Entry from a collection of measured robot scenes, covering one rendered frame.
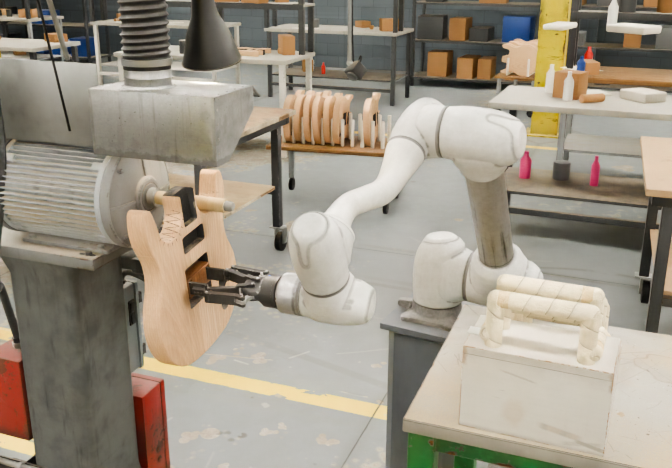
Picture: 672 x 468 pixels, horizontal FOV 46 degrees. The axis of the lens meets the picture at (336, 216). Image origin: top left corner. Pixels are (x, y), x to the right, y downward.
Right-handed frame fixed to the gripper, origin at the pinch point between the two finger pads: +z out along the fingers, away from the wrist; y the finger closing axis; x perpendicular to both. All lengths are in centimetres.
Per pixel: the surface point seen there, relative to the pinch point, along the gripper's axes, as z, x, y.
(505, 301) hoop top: -70, 11, -10
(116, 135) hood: 12.9, 35.2, -4.8
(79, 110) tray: 28.3, 37.4, 3.5
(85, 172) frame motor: 27.6, 23.5, 0.9
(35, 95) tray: 40, 40, 4
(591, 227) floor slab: -68, -151, 391
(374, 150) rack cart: 83, -100, 374
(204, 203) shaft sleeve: 1.1, 15.9, 7.3
